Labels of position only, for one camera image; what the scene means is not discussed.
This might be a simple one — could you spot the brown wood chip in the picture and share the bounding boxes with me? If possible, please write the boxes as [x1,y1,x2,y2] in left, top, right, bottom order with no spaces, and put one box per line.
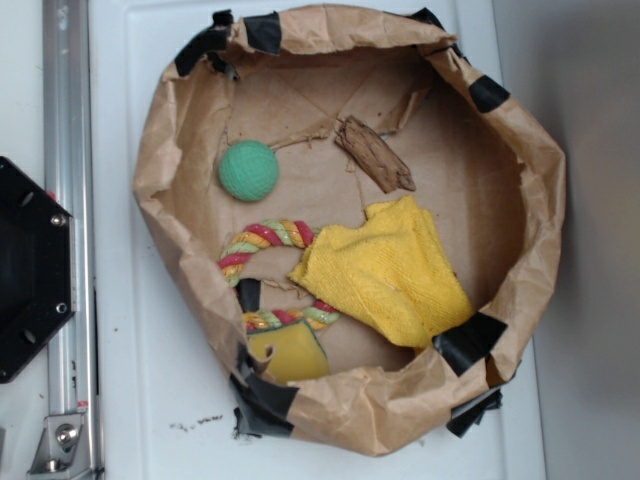
[335,116,416,194]

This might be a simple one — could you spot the yellow microfiber cloth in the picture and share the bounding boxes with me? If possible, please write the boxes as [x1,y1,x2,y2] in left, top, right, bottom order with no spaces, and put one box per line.
[289,195,474,348]

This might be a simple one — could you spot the green rubber ball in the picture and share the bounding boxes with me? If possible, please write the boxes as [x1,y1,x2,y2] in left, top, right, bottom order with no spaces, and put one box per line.
[218,140,280,202]

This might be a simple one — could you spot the yellow sponge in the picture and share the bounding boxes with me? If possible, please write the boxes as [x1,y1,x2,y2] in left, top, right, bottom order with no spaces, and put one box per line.
[248,320,330,384]

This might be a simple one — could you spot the brown paper bag bin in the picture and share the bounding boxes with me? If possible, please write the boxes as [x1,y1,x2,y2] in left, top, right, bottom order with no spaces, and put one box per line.
[133,5,566,456]

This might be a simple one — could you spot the multicolour rope ring toy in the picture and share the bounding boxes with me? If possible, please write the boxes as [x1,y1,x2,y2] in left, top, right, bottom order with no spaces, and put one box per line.
[218,219,340,334]

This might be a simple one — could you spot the aluminium extrusion rail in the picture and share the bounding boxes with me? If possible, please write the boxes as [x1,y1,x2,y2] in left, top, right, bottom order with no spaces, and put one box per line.
[42,1,104,479]

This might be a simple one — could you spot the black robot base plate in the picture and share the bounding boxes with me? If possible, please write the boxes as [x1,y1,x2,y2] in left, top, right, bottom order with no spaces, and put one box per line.
[0,157,74,384]

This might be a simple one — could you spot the metal corner bracket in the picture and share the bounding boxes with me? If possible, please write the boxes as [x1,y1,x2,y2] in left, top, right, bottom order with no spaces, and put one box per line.
[26,413,90,479]

